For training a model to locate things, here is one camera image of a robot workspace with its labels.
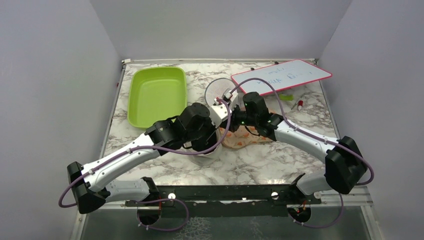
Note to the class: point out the red capped marker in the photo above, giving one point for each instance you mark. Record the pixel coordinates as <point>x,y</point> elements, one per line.
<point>298,106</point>

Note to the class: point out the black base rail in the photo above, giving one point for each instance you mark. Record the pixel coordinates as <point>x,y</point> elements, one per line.
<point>215,201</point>

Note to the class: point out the green eraser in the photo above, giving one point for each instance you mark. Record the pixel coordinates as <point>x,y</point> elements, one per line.
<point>286,97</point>

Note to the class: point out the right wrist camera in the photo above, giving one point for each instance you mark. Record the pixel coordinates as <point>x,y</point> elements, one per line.
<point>231,98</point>

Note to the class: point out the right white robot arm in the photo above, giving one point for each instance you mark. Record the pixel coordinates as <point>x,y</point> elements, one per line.
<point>341,157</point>

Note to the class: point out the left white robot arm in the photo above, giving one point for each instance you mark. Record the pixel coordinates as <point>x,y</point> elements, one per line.
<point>191,133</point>

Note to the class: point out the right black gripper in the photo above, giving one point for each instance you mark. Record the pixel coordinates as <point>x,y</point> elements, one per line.
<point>233,126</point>

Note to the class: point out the green plastic tray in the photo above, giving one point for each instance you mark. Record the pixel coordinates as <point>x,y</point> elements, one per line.
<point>155,94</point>

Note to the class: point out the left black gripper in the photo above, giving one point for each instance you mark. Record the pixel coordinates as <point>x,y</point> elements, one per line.
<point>212,132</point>

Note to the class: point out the floral fabric pouch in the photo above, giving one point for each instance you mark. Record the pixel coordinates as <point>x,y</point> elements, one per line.
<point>244,136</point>

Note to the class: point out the pink framed whiteboard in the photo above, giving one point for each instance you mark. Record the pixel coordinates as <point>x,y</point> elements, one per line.
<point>280,76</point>

